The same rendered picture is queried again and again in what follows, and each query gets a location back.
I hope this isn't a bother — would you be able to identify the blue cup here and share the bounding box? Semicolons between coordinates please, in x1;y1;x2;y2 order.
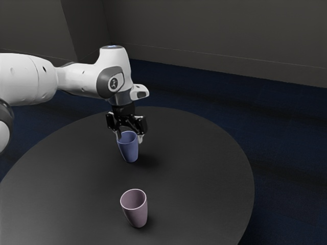
116;130;140;163

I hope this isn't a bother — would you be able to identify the mauve cup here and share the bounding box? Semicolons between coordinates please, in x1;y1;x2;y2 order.
120;188;148;229

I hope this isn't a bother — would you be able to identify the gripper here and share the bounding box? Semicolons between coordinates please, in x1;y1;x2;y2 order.
105;102;148;144

